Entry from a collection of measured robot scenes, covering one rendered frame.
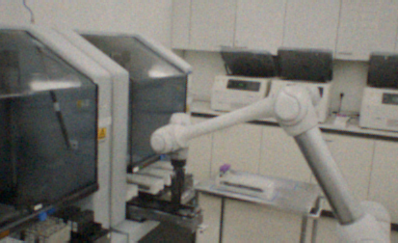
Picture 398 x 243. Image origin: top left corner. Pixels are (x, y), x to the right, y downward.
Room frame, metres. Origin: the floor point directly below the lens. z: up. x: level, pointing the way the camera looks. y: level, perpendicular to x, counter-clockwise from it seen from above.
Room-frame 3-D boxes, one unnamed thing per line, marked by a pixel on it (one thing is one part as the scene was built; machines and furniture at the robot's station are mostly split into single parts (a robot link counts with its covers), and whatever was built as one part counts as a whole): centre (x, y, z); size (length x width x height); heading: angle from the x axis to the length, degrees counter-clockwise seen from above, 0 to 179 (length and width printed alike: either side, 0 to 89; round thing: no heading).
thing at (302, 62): (4.23, -1.03, 1.24); 0.62 x 0.56 x 0.69; 158
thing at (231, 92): (4.45, -0.48, 1.22); 0.62 x 0.56 x 0.64; 156
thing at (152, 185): (2.13, 0.32, 0.83); 0.30 x 0.10 x 0.06; 68
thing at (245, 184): (2.14, -0.26, 0.85); 0.30 x 0.10 x 0.06; 66
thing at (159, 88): (2.25, 0.42, 1.28); 0.61 x 0.51 x 0.63; 158
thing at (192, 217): (1.95, 0.27, 0.78); 0.73 x 0.14 x 0.09; 68
